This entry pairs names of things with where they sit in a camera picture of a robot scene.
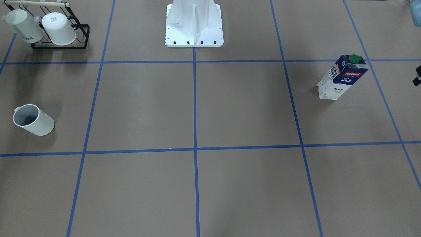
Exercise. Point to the white mug with lettering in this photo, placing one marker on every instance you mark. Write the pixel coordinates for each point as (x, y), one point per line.
(21, 23)

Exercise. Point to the white mug on rack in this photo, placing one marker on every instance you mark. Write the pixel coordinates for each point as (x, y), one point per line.
(58, 28)

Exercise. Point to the blue white milk carton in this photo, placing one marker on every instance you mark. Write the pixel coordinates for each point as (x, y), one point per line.
(344, 73)

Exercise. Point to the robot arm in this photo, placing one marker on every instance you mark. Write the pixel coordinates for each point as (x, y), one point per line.
(415, 10)

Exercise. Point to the black wire mug rack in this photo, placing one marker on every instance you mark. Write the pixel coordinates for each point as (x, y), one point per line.
(39, 8)

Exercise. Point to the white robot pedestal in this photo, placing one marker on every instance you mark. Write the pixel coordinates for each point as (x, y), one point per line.
(193, 23)

